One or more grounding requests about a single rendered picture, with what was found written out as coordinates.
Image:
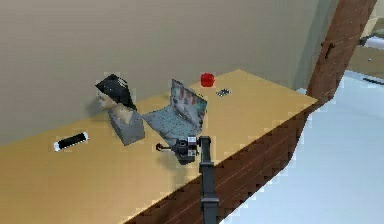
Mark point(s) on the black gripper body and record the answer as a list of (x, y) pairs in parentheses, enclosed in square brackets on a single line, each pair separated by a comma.
[(181, 150)]

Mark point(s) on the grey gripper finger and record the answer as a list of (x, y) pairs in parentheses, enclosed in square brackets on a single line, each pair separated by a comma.
[(159, 146)]

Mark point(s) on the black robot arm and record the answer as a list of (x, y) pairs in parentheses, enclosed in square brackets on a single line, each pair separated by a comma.
[(208, 180)]

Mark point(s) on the grey open laptop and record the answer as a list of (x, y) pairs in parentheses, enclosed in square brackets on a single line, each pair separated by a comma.
[(173, 120)]

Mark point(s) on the black-haired bust on grey base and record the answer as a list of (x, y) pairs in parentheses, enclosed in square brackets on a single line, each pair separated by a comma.
[(130, 130)]

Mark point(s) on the small black flat object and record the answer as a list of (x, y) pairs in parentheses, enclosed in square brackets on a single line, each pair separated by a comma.
[(223, 92)]

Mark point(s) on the tan wooden desk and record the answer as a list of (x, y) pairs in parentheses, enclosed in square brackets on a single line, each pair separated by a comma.
[(100, 186)]

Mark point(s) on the red round cup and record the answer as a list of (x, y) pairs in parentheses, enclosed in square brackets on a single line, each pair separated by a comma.
[(207, 80)]

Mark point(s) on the black phone with white ends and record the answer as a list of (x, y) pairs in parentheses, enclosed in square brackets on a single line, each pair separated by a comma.
[(70, 141)]

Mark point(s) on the brown wooden room door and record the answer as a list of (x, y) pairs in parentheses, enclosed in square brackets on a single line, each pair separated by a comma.
[(336, 66)]

